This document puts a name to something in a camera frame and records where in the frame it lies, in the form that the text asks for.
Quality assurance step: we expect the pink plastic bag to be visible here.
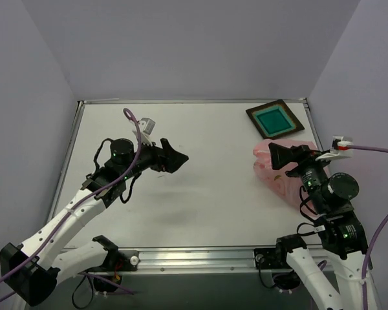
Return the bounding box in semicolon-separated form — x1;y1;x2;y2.
253;139;318;211

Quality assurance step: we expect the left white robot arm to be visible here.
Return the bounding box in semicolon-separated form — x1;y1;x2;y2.
0;138;189;306

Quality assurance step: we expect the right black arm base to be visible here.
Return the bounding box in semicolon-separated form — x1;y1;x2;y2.
253;247;301;295

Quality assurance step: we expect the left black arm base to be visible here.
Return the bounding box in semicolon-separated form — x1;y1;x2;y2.
71;249;135;309

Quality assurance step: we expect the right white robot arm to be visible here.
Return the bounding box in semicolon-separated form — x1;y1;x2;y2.
268;139;379;309

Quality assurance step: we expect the brown teal square plate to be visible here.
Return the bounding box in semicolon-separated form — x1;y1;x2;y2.
246;99;305;140

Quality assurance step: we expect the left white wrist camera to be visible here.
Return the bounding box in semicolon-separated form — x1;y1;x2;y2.
138;118;156;146

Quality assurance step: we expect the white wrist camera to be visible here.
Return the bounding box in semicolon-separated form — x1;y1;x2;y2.
316;136;353;162
138;118;156;146

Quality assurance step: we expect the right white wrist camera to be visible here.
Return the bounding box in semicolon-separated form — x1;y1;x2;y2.
316;136;353;162

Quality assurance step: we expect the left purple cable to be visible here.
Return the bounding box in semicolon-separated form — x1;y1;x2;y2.
0;108;143;293

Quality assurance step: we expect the aluminium front rail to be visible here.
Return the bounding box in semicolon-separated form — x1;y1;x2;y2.
120;245;273;275

